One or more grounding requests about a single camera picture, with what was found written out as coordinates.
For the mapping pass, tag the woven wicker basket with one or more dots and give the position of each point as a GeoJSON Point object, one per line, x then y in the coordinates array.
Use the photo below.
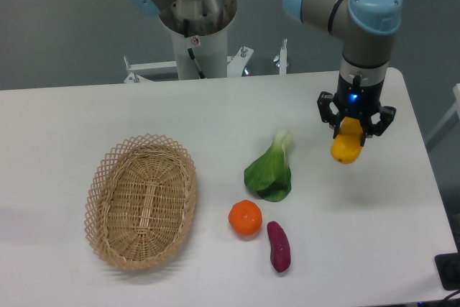
{"type": "Point", "coordinates": [141, 202]}

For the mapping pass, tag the orange tangerine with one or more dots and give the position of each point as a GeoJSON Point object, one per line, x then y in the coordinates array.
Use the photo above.
{"type": "Point", "coordinates": [245, 218]}

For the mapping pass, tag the purple sweet potato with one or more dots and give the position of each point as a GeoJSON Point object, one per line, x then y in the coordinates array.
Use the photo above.
{"type": "Point", "coordinates": [280, 253]}

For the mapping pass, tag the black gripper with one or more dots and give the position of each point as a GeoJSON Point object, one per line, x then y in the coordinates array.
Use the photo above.
{"type": "Point", "coordinates": [358, 102]}

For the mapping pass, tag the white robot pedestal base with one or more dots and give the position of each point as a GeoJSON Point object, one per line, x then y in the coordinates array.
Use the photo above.
{"type": "Point", "coordinates": [196, 58]}

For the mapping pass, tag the black device at table edge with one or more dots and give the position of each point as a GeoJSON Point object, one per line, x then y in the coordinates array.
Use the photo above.
{"type": "Point", "coordinates": [448, 270]}

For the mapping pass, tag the yellow mango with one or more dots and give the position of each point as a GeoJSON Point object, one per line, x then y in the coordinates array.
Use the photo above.
{"type": "Point", "coordinates": [346, 146]}

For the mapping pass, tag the green bok choy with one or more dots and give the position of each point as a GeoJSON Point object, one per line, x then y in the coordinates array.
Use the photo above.
{"type": "Point", "coordinates": [269, 176]}

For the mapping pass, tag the white furniture piece at right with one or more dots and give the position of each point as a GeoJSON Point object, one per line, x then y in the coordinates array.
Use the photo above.
{"type": "Point", "coordinates": [447, 122]}

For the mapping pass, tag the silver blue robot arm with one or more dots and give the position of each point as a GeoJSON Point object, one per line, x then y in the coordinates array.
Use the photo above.
{"type": "Point", "coordinates": [366, 27]}

